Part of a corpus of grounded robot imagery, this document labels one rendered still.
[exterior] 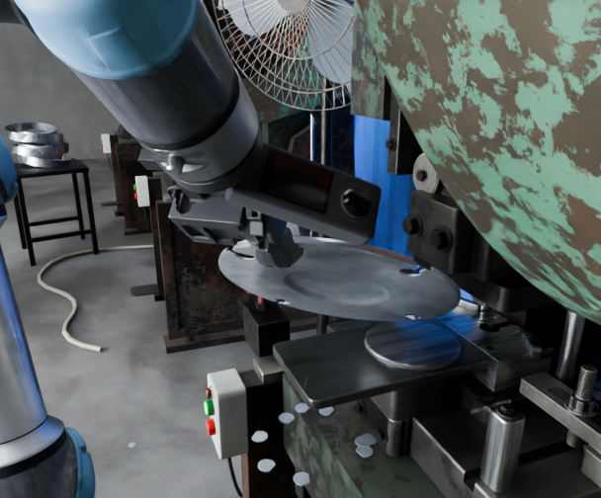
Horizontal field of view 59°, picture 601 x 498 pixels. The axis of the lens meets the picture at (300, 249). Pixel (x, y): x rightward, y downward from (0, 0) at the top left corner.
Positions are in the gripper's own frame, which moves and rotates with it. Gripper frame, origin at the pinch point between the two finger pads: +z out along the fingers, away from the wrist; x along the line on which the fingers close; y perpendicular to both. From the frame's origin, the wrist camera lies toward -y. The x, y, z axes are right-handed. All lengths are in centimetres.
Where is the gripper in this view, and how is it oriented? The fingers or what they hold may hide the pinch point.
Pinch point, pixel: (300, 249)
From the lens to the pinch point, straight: 53.9
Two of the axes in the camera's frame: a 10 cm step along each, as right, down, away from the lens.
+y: -9.6, -1.0, 2.7
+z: 2.2, 3.7, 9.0
